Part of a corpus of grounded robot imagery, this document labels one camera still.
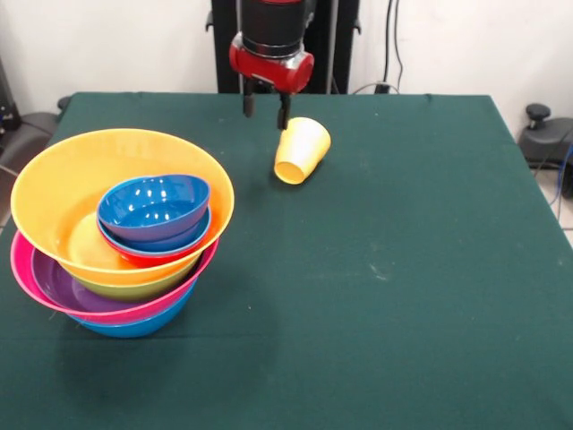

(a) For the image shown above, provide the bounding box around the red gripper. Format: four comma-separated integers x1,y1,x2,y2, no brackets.
228,32,316,132

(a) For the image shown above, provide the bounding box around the yellow cup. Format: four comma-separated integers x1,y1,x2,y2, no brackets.
273,116,333,186

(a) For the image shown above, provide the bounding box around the small light blue bowl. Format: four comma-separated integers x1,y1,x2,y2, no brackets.
96,206,212,256

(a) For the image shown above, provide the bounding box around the small dark blue bowl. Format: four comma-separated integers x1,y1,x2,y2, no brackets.
97,174,212,243

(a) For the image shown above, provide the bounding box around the small red bowl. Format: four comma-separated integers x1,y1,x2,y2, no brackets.
100,228,214,270

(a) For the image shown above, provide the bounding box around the green bowl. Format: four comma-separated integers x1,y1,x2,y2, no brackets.
71,263,201,303

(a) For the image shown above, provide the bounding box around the large orange bowl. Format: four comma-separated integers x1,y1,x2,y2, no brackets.
10,128,235,287

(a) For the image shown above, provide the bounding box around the purple bowl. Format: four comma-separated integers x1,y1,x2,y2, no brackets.
30,253,135,314

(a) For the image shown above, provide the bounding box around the large pink bowl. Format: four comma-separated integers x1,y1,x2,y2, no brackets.
10,232,221,326

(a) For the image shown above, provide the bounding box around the black chair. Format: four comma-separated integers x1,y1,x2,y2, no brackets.
0,56,62,183

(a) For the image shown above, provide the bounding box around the large light blue bowl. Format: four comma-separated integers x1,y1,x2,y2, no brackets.
66,277,199,340

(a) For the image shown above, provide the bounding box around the black knobbed device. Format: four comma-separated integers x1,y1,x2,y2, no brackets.
517,103,573,201

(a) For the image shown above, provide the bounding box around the dark green tablecloth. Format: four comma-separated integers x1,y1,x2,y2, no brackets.
0,91,573,430

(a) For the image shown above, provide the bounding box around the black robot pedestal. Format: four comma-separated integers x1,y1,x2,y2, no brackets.
205,0,375,95

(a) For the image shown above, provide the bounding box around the black wall cable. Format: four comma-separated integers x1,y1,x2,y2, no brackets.
348,0,406,95

